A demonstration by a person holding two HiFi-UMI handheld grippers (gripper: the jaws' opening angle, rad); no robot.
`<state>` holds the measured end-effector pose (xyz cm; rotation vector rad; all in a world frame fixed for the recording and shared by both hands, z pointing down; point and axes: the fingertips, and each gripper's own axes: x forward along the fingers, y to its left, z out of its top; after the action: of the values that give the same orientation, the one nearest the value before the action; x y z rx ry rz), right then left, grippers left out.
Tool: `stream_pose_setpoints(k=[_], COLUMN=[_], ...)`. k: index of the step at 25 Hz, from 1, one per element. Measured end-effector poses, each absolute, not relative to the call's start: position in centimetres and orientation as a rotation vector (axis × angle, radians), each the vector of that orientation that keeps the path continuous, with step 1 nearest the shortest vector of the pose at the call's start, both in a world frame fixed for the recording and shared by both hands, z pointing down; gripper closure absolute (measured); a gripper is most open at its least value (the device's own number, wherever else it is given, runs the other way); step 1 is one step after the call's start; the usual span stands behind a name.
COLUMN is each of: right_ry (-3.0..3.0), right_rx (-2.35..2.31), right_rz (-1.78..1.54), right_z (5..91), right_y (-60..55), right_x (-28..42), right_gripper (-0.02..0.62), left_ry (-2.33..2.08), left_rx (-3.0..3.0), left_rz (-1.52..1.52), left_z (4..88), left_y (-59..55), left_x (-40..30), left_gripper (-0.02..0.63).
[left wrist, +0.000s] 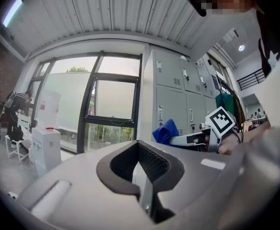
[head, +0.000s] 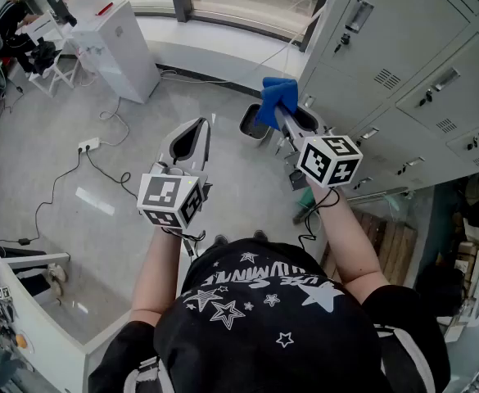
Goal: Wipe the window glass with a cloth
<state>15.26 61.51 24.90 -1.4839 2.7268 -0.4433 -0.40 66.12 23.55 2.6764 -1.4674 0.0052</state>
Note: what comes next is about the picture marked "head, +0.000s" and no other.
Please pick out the person's left shoe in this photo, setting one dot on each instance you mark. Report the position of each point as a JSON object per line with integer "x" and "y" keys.
{"x": 221, "y": 240}

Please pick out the wooden pallet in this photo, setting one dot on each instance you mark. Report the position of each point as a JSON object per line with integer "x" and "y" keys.
{"x": 390, "y": 244}

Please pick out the blue cloth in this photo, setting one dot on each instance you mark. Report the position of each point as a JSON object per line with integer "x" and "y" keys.
{"x": 276, "y": 96}

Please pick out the green plastic item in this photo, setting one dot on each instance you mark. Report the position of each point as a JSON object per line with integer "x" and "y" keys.
{"x": 302, "y": 205}

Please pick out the black bag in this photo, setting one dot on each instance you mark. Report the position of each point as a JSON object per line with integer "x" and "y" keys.
{"x": 44, "y": 55}

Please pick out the person's left forearm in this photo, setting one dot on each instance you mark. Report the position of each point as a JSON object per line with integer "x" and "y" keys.
{"x": 157, "y": 276}

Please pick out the person's black star shirt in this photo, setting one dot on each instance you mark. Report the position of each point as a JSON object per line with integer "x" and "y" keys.
{"x": 263, "y": 334}

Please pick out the white desk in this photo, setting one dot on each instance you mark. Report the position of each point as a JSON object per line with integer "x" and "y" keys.
{"x": 59, "y": 354}

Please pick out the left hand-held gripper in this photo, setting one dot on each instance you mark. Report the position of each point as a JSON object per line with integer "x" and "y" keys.
{"x": 169, "y": 192}

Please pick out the grey metal locker cabinet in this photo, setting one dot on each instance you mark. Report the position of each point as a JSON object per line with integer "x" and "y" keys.
{"x": 407, "y": 55}

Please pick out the person's right shoe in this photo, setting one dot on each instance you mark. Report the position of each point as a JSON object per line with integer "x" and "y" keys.
{"x": 260, "y": 235}

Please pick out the person's shoe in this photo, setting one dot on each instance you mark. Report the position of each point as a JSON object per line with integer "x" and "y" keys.
{"x": 260, "y": 235}
{"x": 221, "y": 240}

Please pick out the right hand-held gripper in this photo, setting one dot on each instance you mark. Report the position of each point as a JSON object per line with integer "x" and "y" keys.
{"x": 329, "y": 162}

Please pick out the white power strip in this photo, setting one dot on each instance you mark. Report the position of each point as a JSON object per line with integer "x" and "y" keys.
{"x": 89, "y": 145}

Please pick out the white chair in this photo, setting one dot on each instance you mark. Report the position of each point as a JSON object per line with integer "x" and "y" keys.
{"x": 44, "y": 27}

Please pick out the person's right forearm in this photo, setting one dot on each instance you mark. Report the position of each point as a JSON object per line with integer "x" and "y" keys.
{"x": 345, "y": 240}

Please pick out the white cabinet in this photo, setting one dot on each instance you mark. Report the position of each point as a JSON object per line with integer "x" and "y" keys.
{"x": 112, "y": 55}

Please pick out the orange ball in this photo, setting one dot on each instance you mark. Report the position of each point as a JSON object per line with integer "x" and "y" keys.
{"x": 21, "y": 341}

